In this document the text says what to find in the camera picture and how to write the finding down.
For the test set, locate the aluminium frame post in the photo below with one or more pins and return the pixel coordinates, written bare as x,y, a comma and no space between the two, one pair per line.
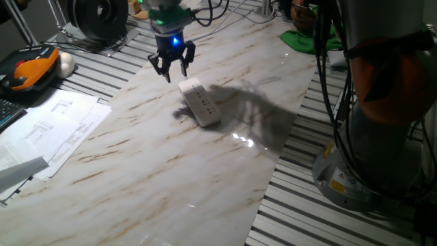
265,7

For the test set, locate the grey slanted metal rod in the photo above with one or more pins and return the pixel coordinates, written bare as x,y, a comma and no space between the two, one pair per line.
20,22
58,17

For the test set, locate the round wooden board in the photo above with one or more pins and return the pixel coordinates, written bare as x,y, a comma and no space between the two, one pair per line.
138,13

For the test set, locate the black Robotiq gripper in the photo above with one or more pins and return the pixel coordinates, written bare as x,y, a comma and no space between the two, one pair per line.
170,42

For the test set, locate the black keyboard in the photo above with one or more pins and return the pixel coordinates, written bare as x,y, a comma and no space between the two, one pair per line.
8,112

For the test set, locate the bare hand of seated person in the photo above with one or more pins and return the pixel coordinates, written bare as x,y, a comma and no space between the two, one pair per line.
303,17

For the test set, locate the grey metal base plate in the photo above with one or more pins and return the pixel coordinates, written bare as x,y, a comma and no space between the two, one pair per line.
119,44

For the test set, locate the white rounded plastic object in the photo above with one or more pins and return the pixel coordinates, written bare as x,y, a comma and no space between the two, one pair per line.
65,65

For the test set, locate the orange black teach pendant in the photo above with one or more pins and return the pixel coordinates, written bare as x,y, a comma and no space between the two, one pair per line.
30,68

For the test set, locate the grey flat metal bar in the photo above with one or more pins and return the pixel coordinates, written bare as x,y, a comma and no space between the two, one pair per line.
20,172

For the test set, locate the white printed paper sheet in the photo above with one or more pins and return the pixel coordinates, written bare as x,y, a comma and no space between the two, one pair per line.
10,194
51,126
92,123

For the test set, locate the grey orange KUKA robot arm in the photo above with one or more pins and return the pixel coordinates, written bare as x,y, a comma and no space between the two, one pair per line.
375,20

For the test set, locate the white power strip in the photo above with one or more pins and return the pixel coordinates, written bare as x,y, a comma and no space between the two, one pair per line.
201,102

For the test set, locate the white cloth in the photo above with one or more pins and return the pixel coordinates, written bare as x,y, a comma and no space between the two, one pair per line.
337,58

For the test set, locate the green cloth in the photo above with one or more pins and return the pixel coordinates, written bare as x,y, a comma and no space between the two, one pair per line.
300,41

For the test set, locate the black filament spool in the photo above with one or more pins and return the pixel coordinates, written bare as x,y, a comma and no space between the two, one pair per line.
99,18

